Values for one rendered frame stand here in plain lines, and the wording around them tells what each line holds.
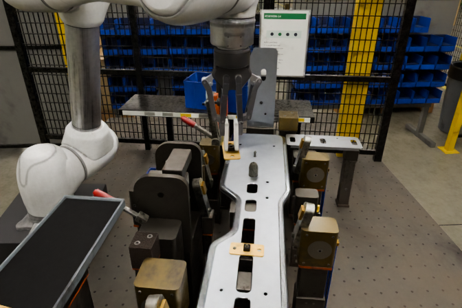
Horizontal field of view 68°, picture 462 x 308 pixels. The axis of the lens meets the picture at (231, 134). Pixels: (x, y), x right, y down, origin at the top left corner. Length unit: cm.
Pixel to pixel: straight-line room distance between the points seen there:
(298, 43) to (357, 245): 91
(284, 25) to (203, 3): 116
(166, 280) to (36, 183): 67
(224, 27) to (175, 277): 49
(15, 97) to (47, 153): 226
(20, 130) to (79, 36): 251
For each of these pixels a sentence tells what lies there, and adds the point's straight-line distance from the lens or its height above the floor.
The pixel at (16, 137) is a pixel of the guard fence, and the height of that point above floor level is 24.
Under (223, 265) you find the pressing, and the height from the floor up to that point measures 100.
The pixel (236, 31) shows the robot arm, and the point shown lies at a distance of 67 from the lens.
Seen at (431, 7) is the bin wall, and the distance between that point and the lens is 373.
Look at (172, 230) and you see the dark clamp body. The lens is 82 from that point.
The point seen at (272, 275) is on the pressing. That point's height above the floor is 100.
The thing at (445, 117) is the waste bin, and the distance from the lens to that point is 438.
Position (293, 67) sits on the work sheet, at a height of 120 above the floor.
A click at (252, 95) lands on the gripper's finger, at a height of 137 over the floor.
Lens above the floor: 161
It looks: 26 degrees down
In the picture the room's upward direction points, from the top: straight up
